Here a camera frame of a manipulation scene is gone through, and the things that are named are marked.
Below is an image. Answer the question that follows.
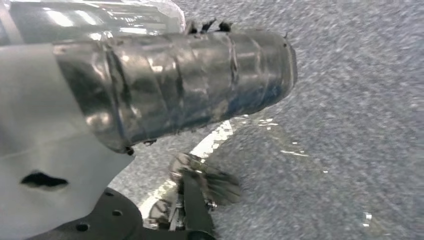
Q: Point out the clear floor tape strip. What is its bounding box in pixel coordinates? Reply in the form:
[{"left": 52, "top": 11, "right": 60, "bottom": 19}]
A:
[{"left": 137, "top": 114, "right": 234, "bottom": 220}]

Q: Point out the silver robot body panel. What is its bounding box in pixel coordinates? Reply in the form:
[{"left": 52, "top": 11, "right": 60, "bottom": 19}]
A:
[{"left": 0, "top": 0, "right": 186, "bottom": 45}]

